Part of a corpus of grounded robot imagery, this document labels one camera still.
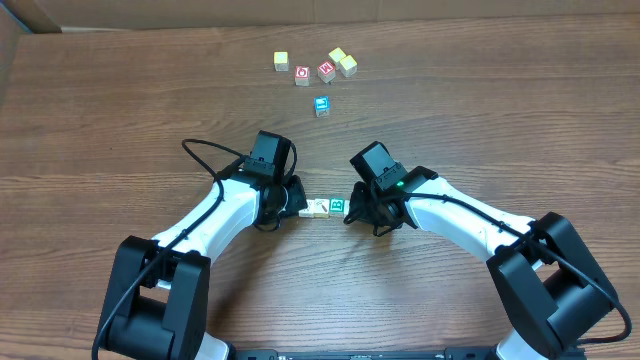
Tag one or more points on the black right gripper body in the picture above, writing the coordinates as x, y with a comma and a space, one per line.
365, 205

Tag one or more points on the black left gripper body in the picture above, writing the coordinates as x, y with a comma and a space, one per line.
288, 198

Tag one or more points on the pale wooden block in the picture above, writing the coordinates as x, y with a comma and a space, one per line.
308, 211

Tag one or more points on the tan wooden picture block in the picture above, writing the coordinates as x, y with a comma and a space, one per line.
321, 208

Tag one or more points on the green-edged wooden number block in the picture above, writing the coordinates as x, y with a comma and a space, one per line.
337, 206

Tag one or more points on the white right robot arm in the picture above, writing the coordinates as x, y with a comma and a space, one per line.
555, 294

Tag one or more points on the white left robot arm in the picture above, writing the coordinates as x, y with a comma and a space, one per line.
156, 301

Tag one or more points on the blue wooden block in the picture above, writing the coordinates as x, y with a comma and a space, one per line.
322, 106

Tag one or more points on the red wooden block left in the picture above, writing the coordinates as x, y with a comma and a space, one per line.
302, 76

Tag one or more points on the red wooden block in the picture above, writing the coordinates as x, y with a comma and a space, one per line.
302, 76
326, 71

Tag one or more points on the red wooden block right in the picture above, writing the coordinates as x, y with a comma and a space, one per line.
326, 71

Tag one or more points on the yellow wooden block left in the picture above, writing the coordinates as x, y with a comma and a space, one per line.
281, 61

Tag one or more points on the yellow wooden block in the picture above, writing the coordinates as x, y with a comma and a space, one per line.
281, 61
336, 55
348, 66

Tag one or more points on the yellow wooden block right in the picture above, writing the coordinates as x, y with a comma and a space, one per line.
348, 66

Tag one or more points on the yellow wooden block upper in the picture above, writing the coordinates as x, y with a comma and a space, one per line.
336, 55

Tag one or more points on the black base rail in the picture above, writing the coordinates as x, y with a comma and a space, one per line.
455, 353

